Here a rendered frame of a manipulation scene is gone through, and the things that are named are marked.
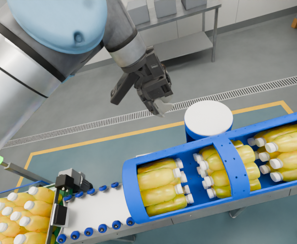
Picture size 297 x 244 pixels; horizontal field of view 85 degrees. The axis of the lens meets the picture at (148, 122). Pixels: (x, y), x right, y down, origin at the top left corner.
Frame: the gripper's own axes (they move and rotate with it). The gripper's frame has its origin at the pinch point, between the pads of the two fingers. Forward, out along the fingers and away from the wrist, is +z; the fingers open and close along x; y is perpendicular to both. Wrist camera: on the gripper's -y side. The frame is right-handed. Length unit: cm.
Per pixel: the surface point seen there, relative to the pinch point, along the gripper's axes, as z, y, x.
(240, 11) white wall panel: 135, 138, 323
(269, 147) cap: 38.3, 31.4, -1.1
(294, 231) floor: 163, 47, -19
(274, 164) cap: 43, 31, -6
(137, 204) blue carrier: 23.9, -22.0, -17.5
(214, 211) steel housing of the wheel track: 64, 1, -16
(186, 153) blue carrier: 42.7, -2.8, 8.5
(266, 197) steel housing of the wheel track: 68, 26, -12
